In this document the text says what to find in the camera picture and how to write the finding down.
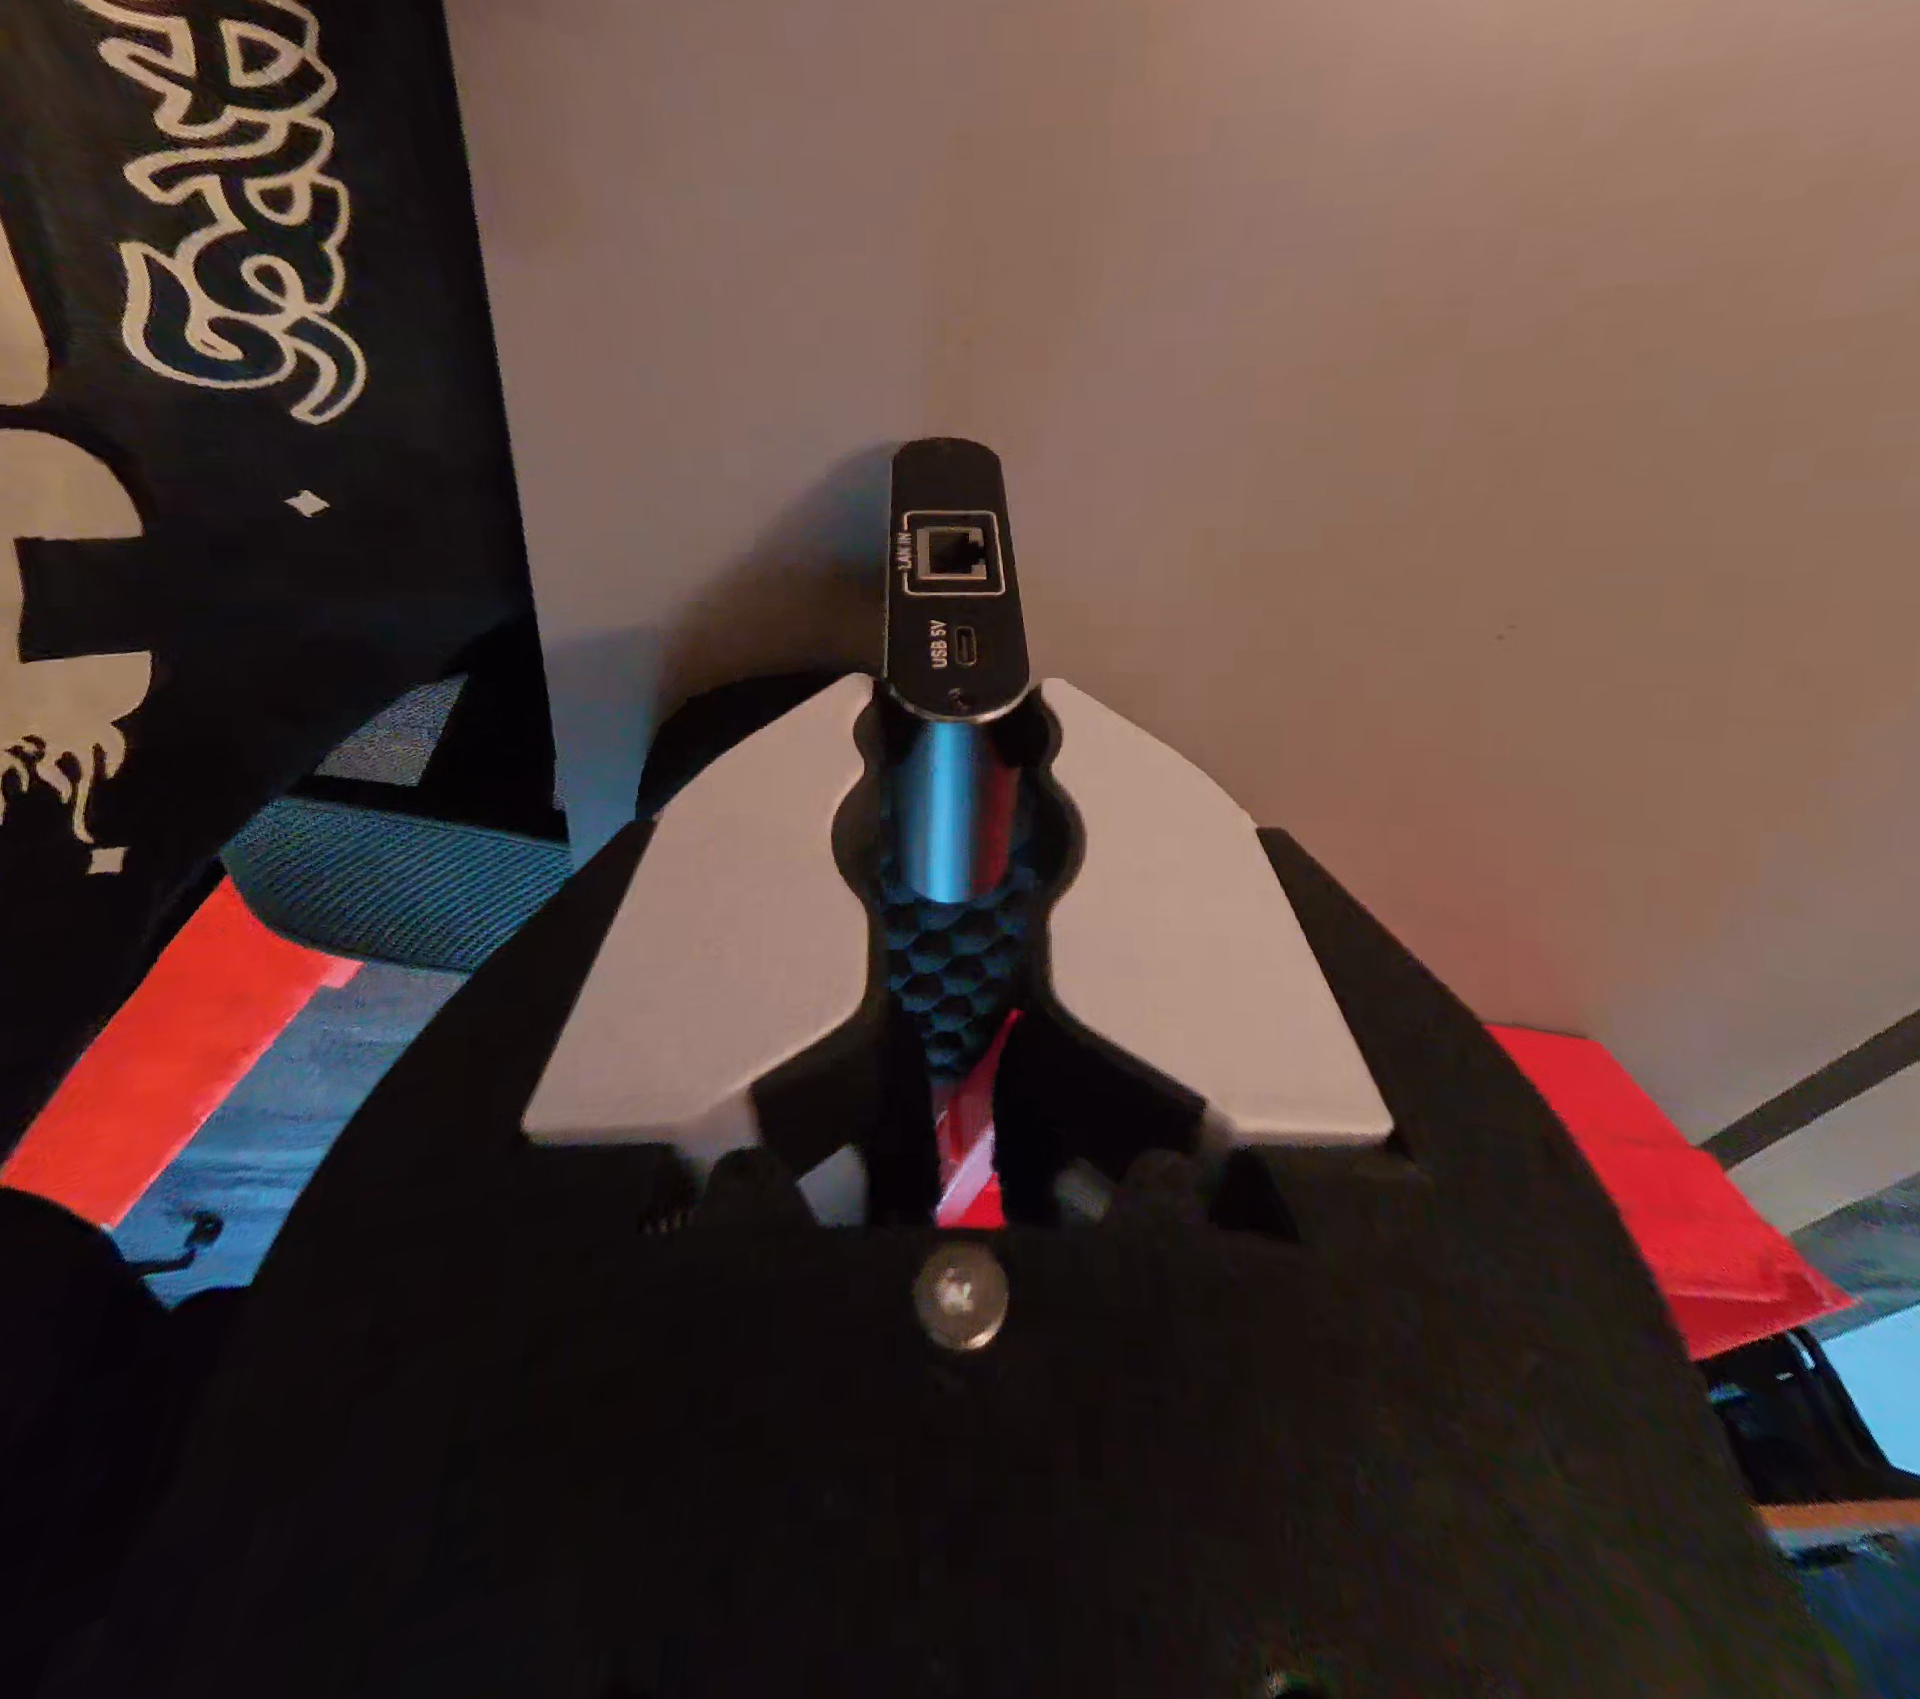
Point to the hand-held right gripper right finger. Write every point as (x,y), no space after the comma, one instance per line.
(1199,963)

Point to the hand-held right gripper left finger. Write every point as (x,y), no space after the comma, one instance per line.
(719,935)

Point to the black ethernet switch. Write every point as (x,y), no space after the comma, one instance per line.
(954,619)

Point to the black chair armrest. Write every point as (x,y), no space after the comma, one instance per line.
(962,973)

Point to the mesh office chair seat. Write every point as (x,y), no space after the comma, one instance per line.
(405,881)

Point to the red flat object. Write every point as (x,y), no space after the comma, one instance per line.
(1649,1173)
(167,1055)

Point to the person's black printed shirt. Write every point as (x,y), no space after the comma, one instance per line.
(226,528)

